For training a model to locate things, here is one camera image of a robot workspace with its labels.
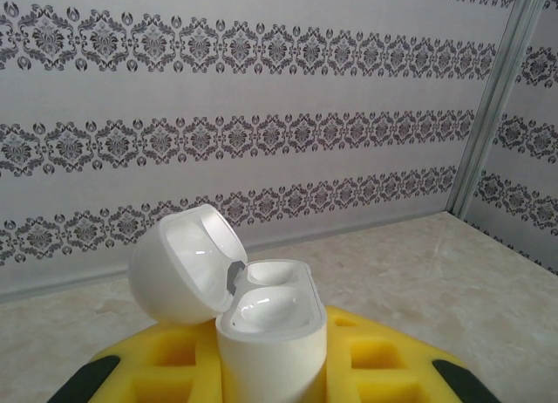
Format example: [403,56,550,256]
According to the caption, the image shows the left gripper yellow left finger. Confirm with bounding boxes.
[50,322,224,403]

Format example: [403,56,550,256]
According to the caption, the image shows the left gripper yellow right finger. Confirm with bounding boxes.
[324,304,502,403]

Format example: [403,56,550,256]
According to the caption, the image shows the white earbud charging case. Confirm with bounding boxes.
[128,203,328,403]

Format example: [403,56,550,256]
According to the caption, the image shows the aluminium corner post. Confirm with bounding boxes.
[451,0,548,216]

